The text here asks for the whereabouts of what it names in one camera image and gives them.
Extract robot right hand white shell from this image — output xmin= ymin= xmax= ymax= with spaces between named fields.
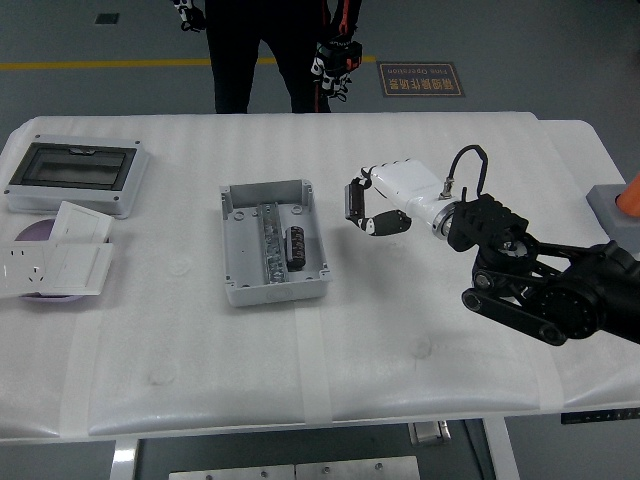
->
xmin=343 ymin=158 xmax=449 ymax=237

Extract person's left hand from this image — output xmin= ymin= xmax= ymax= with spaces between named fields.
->
xmin=309 ymin=39 xmax=364 ymax=101

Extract person's right hand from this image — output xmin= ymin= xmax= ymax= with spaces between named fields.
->
xmin=172 ymin=0 xmax=206 ymax=32

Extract black cylindrical battery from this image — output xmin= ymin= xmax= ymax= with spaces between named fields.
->
xmin=283 ymin=224 xmax=309 ymax=271
xmin=343 ymin=181 xmax=364 ymax=221

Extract open grey junction box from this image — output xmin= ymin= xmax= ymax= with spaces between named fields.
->
xmin=218 ymin=177 xmax=333 ymax=308

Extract grey distribution box dark window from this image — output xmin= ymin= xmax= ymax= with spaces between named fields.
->
xmin=3 ymin=133 xmax=151 ymax=220

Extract person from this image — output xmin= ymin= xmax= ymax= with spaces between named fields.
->
xmin=169 ymin=0 xmax=364 ymax=115

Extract brown floor sign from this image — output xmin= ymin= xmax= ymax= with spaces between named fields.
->
xmin=375 ymin=61 xmax=467 ymax=99

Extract white foam mat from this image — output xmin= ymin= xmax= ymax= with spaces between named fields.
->
xmin=0 ymin=112 xmax=640 ymax=444

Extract grey square block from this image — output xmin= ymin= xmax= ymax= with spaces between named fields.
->
xmin=585 ymin=183 xmax=640 ymax=262

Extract orange cone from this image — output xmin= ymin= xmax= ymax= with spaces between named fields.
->
xmin=615 ymin=172 xmax=640 ymax=217

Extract purple round plate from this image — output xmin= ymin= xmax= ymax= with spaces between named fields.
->
xmin=13 ymin=218 xmax=86 ymax=305

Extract white table leg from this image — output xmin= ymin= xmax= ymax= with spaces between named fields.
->
xmin=109 ymin=438 xmax=144 ymax=480
xmin=482 ymin=417 xmax=521 ymax=480

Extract black table control panel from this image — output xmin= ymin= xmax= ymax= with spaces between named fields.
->
xmin=559 ymin=407 xmax=640 ymax=426

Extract metal mounting rail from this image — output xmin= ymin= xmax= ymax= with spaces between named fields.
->
xmin=256 ymin=201 xmax=290 ymax=285

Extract white switch panel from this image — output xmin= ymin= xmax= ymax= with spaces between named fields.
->
xmin=42 ymin=242 xmax=115 ymax=296
xmin=48 ymin=200 xmax=114 ymax=245

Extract metal table bracket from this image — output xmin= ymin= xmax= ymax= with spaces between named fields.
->
xmin=408 ymin=421 xmax=452 ymax=447

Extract grey metal base plate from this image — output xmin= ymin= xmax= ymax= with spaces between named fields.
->
xmin=294 ymin=455 xmax=421 ymax=480
xmin=168 ymin=464 xmax=296 ymax=480

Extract white wall socket panel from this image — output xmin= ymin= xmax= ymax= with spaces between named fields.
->
xmin=0 ymin=242 xmax=61 ymax=300

